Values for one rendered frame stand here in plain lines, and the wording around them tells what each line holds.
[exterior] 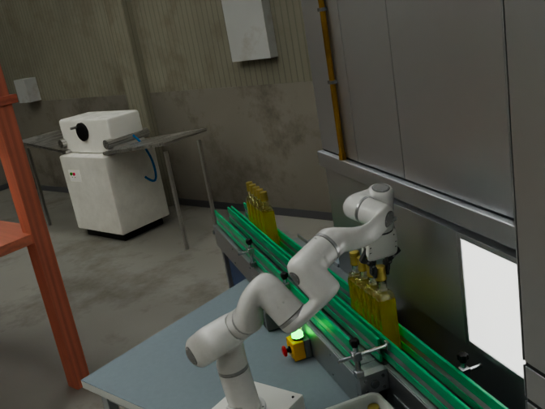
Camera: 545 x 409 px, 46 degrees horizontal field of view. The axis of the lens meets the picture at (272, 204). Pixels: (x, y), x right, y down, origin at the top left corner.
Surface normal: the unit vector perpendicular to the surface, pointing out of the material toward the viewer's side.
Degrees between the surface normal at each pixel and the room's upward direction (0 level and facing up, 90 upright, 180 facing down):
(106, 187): 90
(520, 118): 90
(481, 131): 90
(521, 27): 90
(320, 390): 0
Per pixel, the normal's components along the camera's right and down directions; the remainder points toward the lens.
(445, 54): -0.93, 0.25
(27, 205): 0.77, 0.06
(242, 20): -0.64, 0.32
